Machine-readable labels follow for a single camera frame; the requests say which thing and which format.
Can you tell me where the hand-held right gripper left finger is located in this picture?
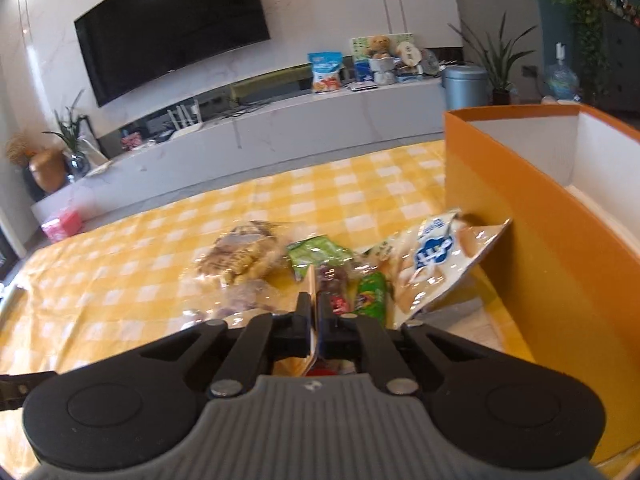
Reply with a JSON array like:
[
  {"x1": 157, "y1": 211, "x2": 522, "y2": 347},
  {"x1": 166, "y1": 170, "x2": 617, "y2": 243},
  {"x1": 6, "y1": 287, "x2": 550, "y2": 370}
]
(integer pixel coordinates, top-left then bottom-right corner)
[{"x1": 140, "y1": 291, "x2": 316, "y2": 398}]

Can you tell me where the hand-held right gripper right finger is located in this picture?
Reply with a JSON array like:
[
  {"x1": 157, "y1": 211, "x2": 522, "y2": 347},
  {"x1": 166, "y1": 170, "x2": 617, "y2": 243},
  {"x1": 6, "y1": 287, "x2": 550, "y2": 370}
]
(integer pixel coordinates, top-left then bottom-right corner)
[{"x1": 316, "y1": 292, "x2": 482, "y2": 396}]

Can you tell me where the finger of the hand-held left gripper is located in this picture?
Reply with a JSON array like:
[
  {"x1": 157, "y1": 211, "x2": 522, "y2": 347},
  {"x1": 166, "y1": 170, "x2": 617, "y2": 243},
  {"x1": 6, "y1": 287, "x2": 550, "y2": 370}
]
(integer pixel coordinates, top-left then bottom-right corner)
[{"x1": 0, "y1": 371, "x2": 58, "y2": 413}]

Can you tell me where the small cola bottle red cap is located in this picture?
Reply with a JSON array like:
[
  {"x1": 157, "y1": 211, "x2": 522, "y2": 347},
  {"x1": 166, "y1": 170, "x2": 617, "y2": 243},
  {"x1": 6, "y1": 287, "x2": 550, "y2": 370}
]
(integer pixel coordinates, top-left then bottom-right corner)
[{"x1": 302, "y1": 264, "x2": 357, "y2": 378}]

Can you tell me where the white bread bag blue label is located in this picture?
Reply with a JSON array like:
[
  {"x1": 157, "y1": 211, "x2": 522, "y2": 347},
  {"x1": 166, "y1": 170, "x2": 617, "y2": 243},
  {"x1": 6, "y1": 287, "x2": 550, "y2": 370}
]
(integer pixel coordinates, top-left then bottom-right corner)
[{"x1": 370, "y1": 210, "x2": 513, "y2": 328}]

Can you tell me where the orange cardboard box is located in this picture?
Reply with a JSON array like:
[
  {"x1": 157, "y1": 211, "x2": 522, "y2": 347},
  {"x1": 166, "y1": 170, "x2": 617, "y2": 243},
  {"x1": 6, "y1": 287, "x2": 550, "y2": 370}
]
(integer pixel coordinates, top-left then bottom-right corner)
[{"x1": 444, "y1": 104, "x2": 640, "y2": 476}]

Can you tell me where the light green snack packet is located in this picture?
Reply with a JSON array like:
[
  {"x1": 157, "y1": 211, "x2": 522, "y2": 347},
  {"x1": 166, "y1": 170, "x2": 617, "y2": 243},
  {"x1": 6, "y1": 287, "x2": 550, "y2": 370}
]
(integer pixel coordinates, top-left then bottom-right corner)
[{"x1": 286, "y1": 235, "x2": 366, "y2": 281}]

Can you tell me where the clear bag of brown cookies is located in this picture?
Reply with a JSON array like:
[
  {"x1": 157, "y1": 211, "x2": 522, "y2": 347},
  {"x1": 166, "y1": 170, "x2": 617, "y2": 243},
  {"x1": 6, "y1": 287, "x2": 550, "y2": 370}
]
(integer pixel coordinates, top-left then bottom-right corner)
[{"x1": 194, "y1": 220, "x2": 291, "y2": 288}]

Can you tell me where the yellow checked tablecloth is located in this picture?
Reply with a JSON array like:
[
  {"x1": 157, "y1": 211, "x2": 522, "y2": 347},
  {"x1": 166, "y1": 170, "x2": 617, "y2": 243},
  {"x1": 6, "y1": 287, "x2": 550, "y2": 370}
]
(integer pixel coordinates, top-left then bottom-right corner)
[{"x1": 0, "y1": 140, "x2": 640, "y2": 480}]

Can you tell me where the pink tissue pack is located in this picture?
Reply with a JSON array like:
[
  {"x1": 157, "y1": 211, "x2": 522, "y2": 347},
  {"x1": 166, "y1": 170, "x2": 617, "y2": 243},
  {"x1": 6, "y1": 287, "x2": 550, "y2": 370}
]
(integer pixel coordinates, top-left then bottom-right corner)
[{"x1": 41, "y1": 208, "x2": 83, "y2": 243}]

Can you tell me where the white marble media console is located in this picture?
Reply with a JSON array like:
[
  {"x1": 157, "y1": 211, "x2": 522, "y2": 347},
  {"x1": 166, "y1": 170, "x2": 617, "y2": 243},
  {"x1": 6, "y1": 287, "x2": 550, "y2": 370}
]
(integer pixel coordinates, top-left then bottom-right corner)
[{"x1": 31, "y1": 77, "x2": 446, "y2": 221}]

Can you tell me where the white router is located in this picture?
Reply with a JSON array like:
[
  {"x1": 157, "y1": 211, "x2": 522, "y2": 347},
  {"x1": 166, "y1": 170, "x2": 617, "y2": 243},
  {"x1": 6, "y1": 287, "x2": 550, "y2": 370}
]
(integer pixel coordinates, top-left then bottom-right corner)
[{"x1": 167, "y1": 102, "x2": 203, "y2": 133}]

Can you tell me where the olive green bar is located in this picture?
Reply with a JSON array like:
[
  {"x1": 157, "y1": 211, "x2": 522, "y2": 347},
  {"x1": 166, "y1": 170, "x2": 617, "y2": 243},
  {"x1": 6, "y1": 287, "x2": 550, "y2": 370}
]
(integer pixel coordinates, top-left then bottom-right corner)
[{"x1": 230, "y1": 66, "x2": 308, "y2": 103}]

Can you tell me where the blue snack bag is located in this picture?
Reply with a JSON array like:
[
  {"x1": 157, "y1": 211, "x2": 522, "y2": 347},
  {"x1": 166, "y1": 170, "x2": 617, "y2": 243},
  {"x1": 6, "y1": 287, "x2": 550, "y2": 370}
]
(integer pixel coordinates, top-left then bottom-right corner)
[{"x1": 307, "y1": 51, "x2": 346, "y2": 94}]

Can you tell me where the white pot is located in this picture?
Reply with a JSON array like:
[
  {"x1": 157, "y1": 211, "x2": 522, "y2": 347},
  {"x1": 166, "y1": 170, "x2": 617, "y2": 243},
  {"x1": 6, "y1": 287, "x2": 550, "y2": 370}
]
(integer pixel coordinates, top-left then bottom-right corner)
[{"x1": 369, "y1": 56, "x2": 396, "y2": 85}]

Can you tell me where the green plant in glass vase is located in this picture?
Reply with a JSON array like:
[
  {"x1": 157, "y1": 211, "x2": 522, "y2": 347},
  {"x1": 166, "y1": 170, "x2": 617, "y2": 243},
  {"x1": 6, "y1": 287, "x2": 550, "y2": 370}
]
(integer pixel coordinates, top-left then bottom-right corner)
[{"x1": 42, "y1": 90, "x2": 93, "y2": 176}]

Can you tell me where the grey metal trash can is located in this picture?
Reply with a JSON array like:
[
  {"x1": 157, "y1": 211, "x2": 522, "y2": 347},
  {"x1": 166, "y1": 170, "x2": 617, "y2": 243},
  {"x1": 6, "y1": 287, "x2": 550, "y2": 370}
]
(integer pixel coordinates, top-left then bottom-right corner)
[{"x1": 441, "y1": 64, "x2": 488, "y2": 111}]

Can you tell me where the round white plaque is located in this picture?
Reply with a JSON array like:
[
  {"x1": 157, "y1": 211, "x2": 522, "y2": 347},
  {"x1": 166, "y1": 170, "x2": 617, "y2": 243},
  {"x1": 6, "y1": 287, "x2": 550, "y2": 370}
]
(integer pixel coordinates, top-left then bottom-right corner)
[{"x1": 397, "y1": 40, "x2": 421, "y2": 67}]

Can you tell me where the tall potted green plant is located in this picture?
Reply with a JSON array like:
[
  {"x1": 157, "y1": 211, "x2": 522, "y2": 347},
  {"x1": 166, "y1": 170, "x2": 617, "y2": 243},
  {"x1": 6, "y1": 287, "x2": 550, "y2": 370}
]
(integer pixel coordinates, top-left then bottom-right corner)
[{"x1": 447, "y1": 12, "x2": 536, "y2": 106}]

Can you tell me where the blue water jug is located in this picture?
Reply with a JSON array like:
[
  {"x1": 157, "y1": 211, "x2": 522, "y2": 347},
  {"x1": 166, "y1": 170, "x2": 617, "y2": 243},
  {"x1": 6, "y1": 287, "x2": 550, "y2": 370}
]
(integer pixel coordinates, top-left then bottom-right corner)
[{"x1": 544, "y1": 45, "x2": 581, "y2": 101}]

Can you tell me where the hanging green vine plant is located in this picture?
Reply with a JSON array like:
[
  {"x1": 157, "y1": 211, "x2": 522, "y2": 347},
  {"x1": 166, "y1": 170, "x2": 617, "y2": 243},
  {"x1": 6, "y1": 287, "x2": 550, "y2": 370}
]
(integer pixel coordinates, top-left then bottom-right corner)
[{"x1": 550, "y1": 0, "x2": 608, "y2": 51}]

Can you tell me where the black wall television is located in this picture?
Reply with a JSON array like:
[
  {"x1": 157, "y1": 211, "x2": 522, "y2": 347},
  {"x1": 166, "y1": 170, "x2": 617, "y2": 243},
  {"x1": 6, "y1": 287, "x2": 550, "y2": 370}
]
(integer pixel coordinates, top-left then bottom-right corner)
[{"x1": 74, "y1": 0, "x2": 272, "y2": 107}]

